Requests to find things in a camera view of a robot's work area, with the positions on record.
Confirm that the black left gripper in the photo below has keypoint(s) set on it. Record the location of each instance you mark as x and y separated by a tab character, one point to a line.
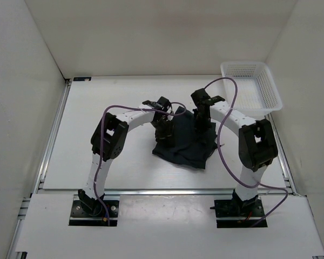
168	133

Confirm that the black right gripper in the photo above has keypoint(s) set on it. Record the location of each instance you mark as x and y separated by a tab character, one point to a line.
198	127

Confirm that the dark navy shorts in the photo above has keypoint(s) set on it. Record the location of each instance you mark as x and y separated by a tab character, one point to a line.
191	149

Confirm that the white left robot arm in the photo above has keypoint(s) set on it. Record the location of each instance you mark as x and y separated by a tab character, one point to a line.
108	142

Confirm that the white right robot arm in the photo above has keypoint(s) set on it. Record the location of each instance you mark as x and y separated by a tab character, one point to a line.
256	145

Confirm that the white perforated plastic basket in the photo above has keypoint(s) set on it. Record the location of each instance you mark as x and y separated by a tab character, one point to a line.
257	92

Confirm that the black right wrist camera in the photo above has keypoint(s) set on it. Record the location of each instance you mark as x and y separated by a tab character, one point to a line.
200	97

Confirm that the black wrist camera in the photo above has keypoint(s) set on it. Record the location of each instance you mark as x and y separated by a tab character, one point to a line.
164	104
200	97

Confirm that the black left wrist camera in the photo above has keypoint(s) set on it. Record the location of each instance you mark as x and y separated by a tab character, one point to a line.
164	104

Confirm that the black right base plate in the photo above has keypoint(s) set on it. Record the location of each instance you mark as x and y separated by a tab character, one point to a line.
228	215

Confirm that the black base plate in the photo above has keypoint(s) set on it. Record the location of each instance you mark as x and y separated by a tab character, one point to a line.
228	215
79	216

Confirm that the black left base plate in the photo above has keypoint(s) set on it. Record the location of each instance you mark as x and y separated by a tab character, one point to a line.
79	216

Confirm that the aluminium frame rail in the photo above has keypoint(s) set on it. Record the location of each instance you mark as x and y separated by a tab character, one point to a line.
165	210

